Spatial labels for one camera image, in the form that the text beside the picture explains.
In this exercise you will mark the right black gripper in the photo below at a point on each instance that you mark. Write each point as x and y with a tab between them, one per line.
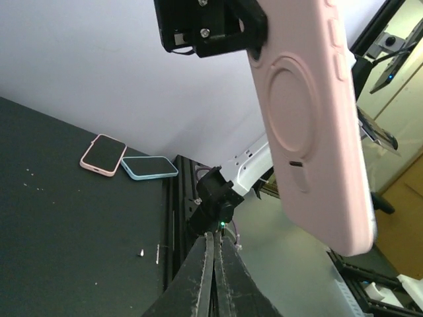
209	28

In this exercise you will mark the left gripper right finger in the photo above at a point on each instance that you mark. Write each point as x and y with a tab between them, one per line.
234	291

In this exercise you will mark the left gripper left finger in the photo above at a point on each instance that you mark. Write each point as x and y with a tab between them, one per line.
189	293

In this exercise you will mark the pink cased phone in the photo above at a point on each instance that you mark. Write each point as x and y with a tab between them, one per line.
103	155
305	90

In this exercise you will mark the blue cased phone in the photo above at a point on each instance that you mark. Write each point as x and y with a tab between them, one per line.
148	168

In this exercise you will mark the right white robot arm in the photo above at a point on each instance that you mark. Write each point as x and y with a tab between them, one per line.
224	187

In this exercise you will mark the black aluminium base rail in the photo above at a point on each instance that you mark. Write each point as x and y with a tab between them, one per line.
179	202

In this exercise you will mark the right black frame post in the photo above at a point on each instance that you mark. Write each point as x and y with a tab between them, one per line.
376	45

